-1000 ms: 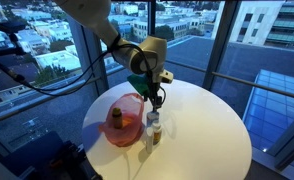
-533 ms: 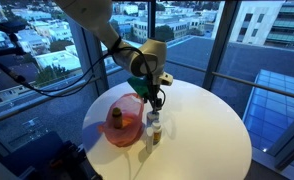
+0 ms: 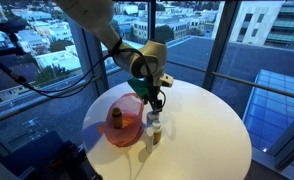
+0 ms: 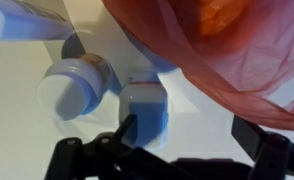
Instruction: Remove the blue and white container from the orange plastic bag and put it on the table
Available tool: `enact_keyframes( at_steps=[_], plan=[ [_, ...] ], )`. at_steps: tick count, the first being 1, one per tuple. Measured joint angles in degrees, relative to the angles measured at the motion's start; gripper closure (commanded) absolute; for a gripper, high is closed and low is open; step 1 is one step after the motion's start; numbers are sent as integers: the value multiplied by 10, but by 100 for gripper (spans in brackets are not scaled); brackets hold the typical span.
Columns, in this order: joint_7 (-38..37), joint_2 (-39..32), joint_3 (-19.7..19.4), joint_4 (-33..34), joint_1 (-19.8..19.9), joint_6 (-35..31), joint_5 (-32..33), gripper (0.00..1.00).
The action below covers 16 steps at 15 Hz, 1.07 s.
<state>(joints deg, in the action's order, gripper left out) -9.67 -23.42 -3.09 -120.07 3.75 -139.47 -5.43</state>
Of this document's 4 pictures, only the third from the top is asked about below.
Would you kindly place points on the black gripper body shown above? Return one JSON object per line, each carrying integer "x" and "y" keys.
{"x": 152, "y": 93}

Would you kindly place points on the orange plastic bag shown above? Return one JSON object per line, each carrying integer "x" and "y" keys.
{"x": 127, "y": 133}

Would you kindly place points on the amber bottle with white cap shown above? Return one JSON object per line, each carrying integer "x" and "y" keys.
{"x": 157, "y": 133}

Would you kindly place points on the tall white plastic bottle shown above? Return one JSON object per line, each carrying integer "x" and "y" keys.
{"x": 149, "y": 140}

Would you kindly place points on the brown bottle with yellow cap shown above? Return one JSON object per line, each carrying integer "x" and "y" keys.
{"x": 117, "y": 118}

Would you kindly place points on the round white table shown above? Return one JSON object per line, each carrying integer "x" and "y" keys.
{"x": 200, "y": 133}

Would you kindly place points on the metal window railing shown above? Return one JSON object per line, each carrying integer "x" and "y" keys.
{"x": 253, "y": 84}

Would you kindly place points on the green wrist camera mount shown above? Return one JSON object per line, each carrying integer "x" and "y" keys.
{"x": 139, "y": 87}

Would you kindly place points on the black camera on stand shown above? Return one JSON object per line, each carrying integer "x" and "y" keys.
{"x": 10, "y": 28}

